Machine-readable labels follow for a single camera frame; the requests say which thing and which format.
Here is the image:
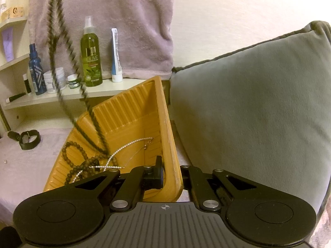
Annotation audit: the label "black white pen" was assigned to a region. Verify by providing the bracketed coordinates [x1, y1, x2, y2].
[6, 92, 27, 103]

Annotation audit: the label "lilac towel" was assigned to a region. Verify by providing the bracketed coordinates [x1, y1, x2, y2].
[27, 0, 175, 80]

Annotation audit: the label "blue white tube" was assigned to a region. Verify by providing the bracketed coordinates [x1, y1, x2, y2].
[111, 28, 123, 83]

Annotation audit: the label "twisted brown bead necklace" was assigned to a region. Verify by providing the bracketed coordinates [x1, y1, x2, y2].
[47, 0, 109, 158]

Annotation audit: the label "black wristwatch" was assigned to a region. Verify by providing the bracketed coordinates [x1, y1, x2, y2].
[7, 130, 41, 151]

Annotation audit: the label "dark blue spray bottle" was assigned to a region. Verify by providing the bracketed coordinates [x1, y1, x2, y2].
[28, 43, 47, 95]

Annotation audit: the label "small white green-label jar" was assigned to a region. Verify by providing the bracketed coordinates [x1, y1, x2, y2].
[67, 74, 80, 89]

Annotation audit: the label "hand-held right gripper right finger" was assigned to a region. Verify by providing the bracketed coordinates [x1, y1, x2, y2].
[180, 165, 257, 211]

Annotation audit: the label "pearl necklace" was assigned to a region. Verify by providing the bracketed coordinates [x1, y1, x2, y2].
[72, 137, 154, 182]

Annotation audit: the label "wooden box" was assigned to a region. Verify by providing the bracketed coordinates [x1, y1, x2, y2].
[0, 6, 25, 22]

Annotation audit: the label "grey cushion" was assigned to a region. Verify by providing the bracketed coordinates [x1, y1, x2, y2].
[169, 20, 331, 217]

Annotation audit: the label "small black white bottle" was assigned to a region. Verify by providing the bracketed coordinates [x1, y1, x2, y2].
[22, 74, 32, 94]

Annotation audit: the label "white shelf unit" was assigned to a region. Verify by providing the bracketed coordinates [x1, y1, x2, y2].
[0, 15, 153, 132]

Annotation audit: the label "lilac bed blanket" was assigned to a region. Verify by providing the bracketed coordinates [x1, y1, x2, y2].
[0, 128, 331, 248]

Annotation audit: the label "purple tube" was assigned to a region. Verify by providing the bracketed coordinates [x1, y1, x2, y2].
[1, 26, 14, 62]

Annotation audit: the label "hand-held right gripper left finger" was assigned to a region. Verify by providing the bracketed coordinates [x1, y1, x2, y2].
[75, 156, 166, 211]

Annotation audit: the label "thin silver chain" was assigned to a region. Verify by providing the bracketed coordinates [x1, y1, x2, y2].
[121, 139, 153, 169]

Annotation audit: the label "green spray bottle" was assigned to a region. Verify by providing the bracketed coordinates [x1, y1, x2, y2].
[80, 15, 103, 87]

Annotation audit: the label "yellow plastic tray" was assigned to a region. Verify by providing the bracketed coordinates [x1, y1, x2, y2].
[43, 75, 185, 202]

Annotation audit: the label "dark wooden bead necklace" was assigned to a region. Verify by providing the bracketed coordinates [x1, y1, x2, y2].
[61, 141, 108, 185]

